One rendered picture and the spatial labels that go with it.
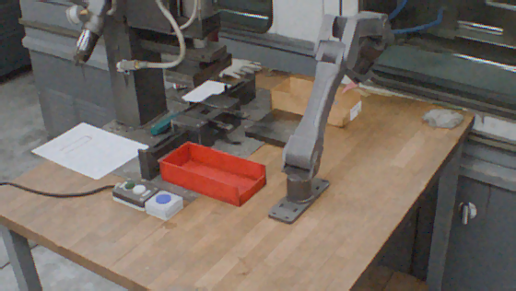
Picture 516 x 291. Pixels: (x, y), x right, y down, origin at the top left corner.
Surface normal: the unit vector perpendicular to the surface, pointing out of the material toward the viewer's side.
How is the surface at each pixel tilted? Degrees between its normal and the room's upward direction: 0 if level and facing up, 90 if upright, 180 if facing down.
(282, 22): 90
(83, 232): 0
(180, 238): 0
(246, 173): 90
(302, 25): 90
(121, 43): 90
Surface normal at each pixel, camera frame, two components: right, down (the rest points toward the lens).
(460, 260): -0.60, 0.42
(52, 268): -0.05, -0.87
